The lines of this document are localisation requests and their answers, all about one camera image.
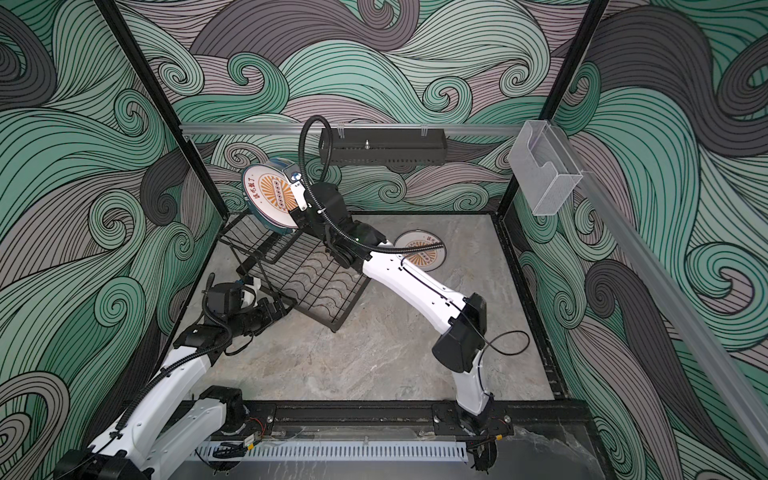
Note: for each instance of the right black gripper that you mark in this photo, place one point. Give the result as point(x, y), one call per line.
point(306, 217)

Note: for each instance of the aluminium rail wall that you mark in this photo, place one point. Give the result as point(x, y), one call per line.
point(277, 128)
point(611, 196)

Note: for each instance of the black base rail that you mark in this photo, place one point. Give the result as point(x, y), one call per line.
point(560, 419)

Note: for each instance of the black dish rack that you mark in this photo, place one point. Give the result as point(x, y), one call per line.
point(295, 266)

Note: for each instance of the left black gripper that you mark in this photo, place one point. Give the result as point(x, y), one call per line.
point(271, 315)

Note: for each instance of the black hanging wall tray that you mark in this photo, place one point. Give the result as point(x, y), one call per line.
point(383, 147)

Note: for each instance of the clear plastic wall bin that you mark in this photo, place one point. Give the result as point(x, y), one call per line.
point(545, 165)

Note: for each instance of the aluminium rail back wall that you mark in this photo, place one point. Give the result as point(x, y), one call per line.
point(277, 128)

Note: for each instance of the black corner frame post left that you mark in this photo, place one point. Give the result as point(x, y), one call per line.
point(120, 30)

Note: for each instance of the aluminium rail right wall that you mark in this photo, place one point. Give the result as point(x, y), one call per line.
point(611, 196)

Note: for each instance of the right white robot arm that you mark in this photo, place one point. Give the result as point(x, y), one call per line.
point(460, 321)

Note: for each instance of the sunburst pattern plate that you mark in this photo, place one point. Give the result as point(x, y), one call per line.
point(269, 197)
point(426, 260)

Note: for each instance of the white slotted cable duct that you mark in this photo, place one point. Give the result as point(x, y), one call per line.
point(353, 451)

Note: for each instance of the blue striped plate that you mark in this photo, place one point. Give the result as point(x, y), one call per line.
point(281, 164)

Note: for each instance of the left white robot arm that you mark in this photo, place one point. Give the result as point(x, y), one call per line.
point(145, 442)

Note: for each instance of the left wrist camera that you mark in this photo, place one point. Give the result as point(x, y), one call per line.
point(228, 299)

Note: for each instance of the black corner frame post right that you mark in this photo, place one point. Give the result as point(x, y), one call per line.
point(572, 60)

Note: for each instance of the black corner frame post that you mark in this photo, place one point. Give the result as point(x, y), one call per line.
point(120, 30)
point(572, 60)

